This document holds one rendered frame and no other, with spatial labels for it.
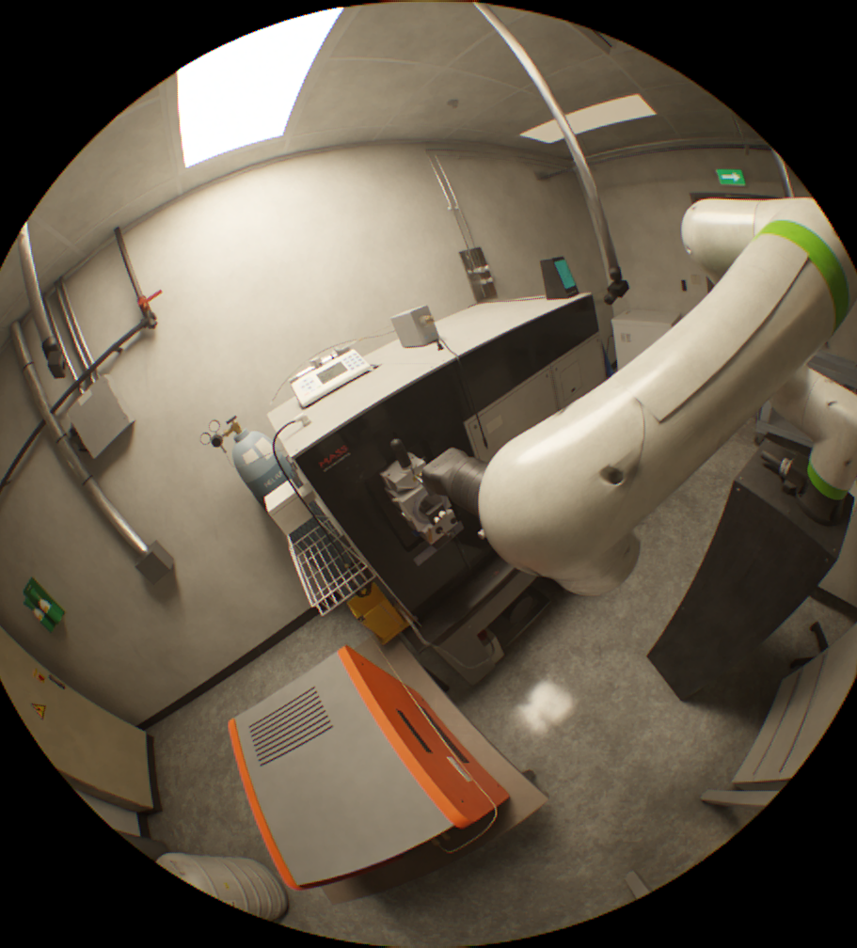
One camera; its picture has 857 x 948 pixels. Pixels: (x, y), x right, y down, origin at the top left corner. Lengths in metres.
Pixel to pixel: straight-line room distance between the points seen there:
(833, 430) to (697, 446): 0.55
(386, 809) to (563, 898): 1.36
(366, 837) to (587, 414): 0.60
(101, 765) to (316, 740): 2.72
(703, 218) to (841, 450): 0.47
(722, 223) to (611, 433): 0.36
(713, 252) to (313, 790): 0.97
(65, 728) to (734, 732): 3.99
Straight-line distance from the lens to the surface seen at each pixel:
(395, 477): 0.66
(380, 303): 1.94
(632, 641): 1.76
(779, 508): 0.78
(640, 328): 3.62
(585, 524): 0.18
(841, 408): 0.72
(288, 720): 0.68
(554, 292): 1.27
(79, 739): 3.19
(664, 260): 4.08
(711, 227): 0.48
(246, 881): 2.17
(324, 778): 0.62
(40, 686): 3.21
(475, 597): 1.05
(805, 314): 0.29
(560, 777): 1.63
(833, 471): 0.76
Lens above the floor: 1.62
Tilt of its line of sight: 33 degrees down
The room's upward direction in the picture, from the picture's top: 24 degrees counter-clockwise
